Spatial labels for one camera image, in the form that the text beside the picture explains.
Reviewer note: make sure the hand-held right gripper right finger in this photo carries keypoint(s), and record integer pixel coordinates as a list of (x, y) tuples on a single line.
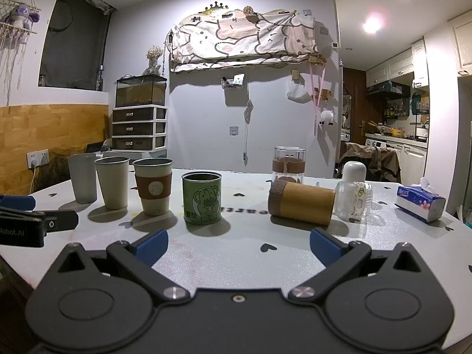
[(326, 247)]

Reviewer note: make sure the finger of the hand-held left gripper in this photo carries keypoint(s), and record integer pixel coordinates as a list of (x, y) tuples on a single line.
[(62, 221), (16, 202)]

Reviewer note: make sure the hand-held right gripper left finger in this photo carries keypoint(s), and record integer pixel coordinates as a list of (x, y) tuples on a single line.
[(149, 247)]

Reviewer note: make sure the brown bamboo cup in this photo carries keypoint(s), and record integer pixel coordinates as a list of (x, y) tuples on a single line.
[(302, 201)]

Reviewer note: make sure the grey plastic cup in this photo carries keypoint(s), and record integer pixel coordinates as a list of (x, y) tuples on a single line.
[(83, 180)]

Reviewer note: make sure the cream cup with brown sleeve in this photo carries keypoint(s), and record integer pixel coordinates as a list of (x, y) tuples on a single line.
[(153, 188)]

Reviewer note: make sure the cream cup with metal rim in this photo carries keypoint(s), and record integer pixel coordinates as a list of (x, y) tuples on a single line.
[(112, 188)]

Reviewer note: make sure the green elephant print cup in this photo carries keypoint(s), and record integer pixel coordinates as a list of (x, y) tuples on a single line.
[(202, 202)]

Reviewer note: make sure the white rounded cup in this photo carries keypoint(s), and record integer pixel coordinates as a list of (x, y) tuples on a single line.
[(354, 171)]

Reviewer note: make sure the glass cup with brown sleeve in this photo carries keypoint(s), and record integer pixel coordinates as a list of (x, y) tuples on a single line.
[(288, 166)]

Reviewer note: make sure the chair with brown jacket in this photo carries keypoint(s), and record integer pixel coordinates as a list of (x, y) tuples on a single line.
[(383, 160)]

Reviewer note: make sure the blue tissue pack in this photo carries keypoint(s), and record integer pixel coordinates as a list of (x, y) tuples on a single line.
[(420, 202)]

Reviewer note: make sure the white washing machine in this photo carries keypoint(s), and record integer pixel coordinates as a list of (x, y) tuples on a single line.
[(376, 143)]

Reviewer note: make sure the white drawer unit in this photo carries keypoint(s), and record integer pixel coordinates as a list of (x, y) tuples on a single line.
[(139, 129)]

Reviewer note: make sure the white sheep plush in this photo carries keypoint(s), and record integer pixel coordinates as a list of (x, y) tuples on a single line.
[(326, 117)]

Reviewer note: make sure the brown wooden door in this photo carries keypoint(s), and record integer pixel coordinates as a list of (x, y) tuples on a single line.
[(354, 107)]

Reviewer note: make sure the glass fish tank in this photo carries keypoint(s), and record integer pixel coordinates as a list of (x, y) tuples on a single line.
[(140, 92)]

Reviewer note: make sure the pink ribbon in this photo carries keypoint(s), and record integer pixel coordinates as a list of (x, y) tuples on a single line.
[(316, 96)]

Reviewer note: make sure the white hanging bag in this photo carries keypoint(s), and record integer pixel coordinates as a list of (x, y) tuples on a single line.
[(298, 92)]

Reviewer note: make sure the dark range hood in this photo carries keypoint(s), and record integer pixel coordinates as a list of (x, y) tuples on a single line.
[(387, 89)]

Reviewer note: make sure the dark window cover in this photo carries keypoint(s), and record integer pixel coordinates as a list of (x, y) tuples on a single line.
[(73, 40)]

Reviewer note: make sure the purple plush toy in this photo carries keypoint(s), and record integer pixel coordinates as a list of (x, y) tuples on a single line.
[(20, 16)]

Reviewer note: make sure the dried flowers in vase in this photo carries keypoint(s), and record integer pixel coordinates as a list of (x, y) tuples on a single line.
[(155, 57)]

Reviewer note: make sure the printed bear cloth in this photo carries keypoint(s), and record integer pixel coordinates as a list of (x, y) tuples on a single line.
[(239, 38)]

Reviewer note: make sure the round ceiling light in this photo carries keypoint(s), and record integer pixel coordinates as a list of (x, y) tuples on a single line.
[(371, 24)]

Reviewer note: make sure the gold crown decoration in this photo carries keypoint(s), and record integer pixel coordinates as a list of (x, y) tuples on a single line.
[(215, 9)]

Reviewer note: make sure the white wall socket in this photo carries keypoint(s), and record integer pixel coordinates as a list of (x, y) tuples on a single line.
[(37, 158)]

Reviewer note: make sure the small wall socket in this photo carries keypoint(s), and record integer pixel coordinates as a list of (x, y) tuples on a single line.
[(234, 131)]

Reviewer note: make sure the white macrame wall hanging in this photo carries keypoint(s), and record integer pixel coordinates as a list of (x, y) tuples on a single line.
[(11, 40)]

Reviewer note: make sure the small wall holder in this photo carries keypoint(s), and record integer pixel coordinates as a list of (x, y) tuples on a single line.
[(233, 82)]

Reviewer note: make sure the white kitchen wall cabinets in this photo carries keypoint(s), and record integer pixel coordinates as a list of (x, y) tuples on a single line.
[(420, 59)]

